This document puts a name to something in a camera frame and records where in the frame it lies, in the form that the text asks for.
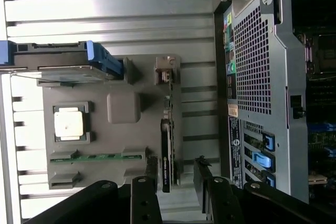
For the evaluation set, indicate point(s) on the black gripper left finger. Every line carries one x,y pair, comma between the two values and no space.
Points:
141,203

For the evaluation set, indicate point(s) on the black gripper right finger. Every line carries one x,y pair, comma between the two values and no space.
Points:
223,203

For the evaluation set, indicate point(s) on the green RAM stick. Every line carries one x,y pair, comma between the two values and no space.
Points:
99,157

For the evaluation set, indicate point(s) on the grey plastic parts rack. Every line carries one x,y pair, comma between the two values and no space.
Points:
105,134

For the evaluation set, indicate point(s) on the silver CPU chip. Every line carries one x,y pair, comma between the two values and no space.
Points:
68,124

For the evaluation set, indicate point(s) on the black and grey PC case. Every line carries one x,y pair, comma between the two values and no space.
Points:
278,103

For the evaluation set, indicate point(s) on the hard disk in blue carrier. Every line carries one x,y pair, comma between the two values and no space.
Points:
52,58

